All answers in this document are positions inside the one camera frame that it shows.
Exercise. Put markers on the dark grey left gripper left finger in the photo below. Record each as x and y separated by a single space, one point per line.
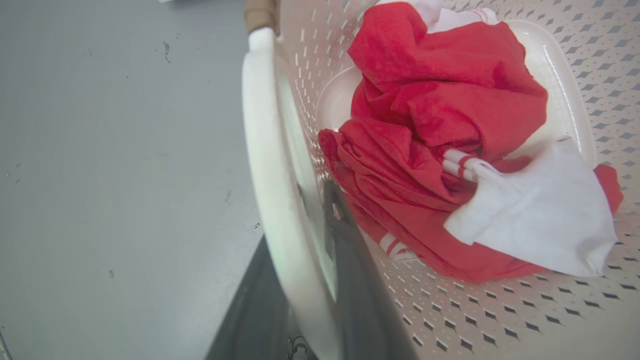
250 315

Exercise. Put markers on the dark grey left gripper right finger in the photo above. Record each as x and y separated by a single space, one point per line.
362 295

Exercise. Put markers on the red garment with white stripes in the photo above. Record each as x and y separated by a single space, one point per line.
440 110

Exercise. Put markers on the white perforated plastic laundry basket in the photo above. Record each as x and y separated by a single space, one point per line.
500 320

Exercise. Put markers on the white cloth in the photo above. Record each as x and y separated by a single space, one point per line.
540 215

